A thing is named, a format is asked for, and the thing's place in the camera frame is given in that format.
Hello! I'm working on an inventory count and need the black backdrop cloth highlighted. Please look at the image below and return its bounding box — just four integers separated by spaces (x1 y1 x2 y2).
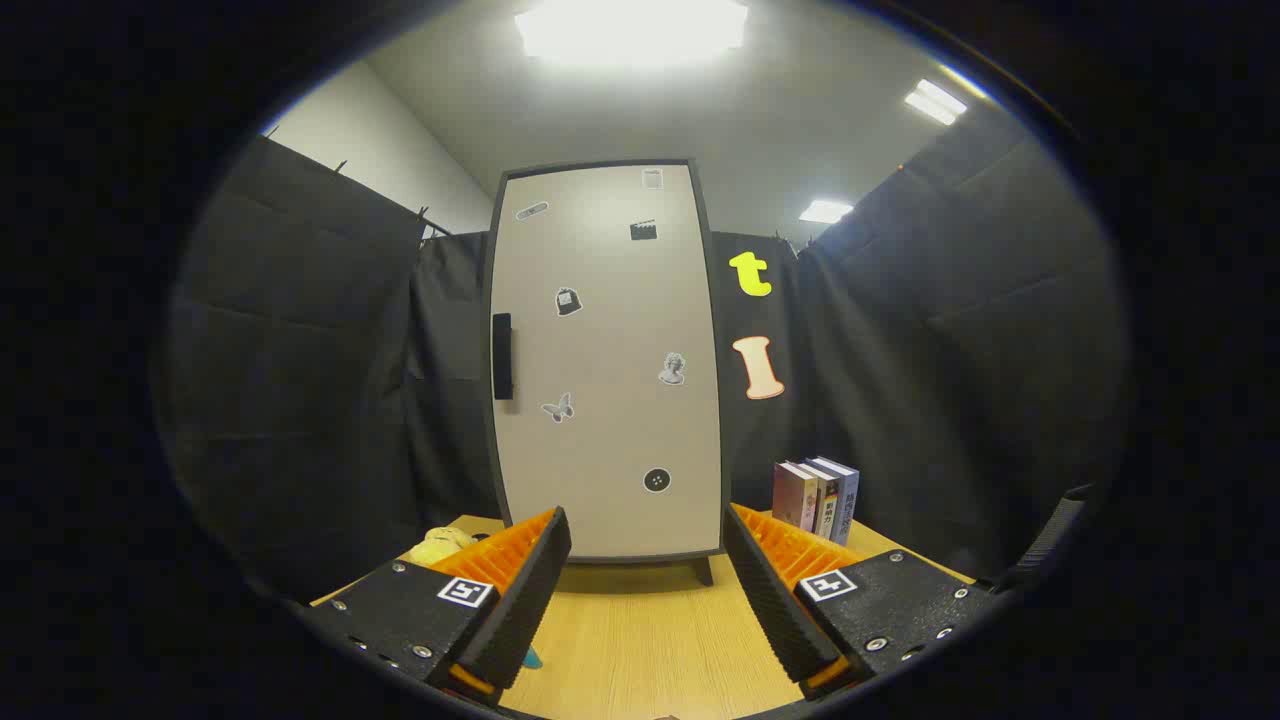
165 105 1131 601

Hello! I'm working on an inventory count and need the yellow plush toy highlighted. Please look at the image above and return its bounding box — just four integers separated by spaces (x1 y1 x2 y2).
400 527 481 569

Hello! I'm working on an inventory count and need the dark spine book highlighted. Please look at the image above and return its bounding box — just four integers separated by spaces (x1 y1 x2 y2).
800 460 841 541

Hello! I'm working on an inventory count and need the dark grey cabinet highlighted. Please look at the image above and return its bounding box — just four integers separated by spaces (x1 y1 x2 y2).
483 158 733 587

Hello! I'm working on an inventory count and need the double ceiling light panel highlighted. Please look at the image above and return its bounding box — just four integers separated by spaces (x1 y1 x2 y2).
905 79 969 126

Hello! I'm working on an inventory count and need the black door handle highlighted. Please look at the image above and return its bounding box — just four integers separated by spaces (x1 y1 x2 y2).
492 313 514 401

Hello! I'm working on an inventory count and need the large ceiling light panel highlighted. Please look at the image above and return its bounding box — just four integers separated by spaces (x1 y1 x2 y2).
515 0 749 66

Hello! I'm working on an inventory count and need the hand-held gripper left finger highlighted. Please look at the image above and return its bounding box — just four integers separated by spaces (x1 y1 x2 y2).
300 505 573 706

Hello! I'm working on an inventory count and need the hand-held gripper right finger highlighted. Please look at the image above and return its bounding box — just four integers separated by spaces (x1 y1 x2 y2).
722 503 1001 701

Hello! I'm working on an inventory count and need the blue grey spine book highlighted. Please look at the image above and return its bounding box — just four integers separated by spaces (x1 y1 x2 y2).
812 456 861 547

